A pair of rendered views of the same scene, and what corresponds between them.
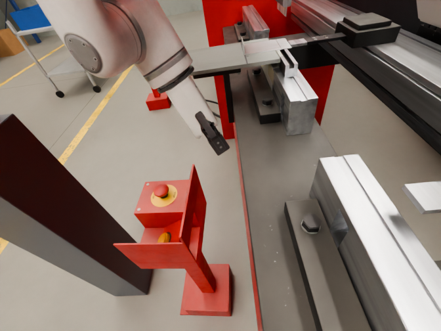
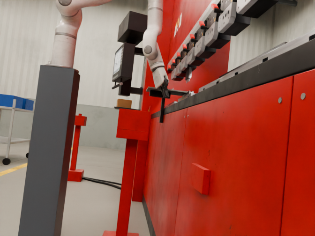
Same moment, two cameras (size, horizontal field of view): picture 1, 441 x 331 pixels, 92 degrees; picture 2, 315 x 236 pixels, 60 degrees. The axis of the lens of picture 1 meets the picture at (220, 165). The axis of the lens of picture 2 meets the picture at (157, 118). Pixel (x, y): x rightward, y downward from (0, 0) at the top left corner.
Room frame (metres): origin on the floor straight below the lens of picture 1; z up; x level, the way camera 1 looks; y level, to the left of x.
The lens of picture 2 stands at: (-1.16, 0.38, 0.71)
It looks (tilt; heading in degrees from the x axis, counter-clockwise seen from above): 3 degrees up; 347
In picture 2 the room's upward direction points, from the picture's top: 6 degrees clockwise
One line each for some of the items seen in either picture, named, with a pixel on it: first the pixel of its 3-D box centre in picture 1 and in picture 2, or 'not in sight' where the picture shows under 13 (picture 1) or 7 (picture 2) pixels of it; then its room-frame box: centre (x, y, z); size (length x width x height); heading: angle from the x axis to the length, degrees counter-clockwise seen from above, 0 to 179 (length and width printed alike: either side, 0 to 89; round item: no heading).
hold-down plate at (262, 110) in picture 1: (261, 91); not in sight; (0.61, -0.17, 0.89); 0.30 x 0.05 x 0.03; 174
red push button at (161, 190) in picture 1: (162, 192); not in sight; (0.36, 0.16, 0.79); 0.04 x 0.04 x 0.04
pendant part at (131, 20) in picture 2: not in sight; (130, 57); (1.93, 0.06, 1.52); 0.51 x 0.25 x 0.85; 8
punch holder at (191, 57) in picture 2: not in sight; (196, 50); (0.47, -0.21, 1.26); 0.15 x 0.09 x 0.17; 174
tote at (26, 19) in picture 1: (43, 15); (1, 100); (3.42, 1.78, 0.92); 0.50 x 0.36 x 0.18; 83
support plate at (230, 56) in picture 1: (228, 56); (165, 91); (0.66, -0.08, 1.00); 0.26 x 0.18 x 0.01; 84
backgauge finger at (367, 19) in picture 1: (336, 33); not in sight; (0.63, -0.39, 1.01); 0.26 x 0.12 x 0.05; 84
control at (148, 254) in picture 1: (167, 217); (134, 121); (0.32, 0.16, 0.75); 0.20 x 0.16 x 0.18; 170
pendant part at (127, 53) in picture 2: not in sight; (123, 63); (1.87, 0.14, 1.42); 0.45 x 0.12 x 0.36; 8
